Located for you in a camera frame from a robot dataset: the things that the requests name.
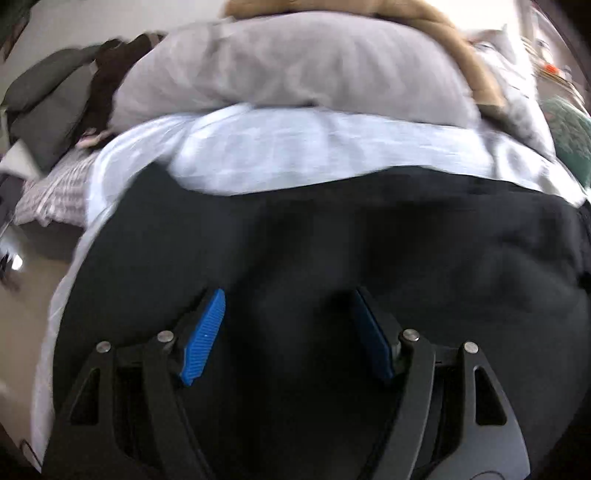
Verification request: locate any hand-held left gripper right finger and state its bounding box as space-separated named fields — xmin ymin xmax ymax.
xmin=351 ymin=286 xmax=532 ymax=480

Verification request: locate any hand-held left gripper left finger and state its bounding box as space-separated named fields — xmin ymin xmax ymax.
xmin=41 ymin=288 xmax=227 ymax=480

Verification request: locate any black quilted coat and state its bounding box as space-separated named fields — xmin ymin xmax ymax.
xmin=44 ymin=164 xmax=591 ymax=480

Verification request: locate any checkered cloth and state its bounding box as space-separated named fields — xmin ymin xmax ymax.
xmin=14 ymin=151 xmax=101 ymax=228

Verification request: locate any dark brown garment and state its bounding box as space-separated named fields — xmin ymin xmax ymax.
xmin=69 ymin=31 xmax=163 ymax=145

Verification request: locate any grey padded jacket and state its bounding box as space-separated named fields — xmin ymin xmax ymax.
xmin=2 ymin=46 xmax=108 ymax=175

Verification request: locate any teal green cloth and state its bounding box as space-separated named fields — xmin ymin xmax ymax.
xmin=539 ymin=96 xmax=591 ymax=191

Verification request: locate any grey cloth garment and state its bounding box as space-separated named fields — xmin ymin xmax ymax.
xmin=111 ymin=11 xmax=481 ymax=132

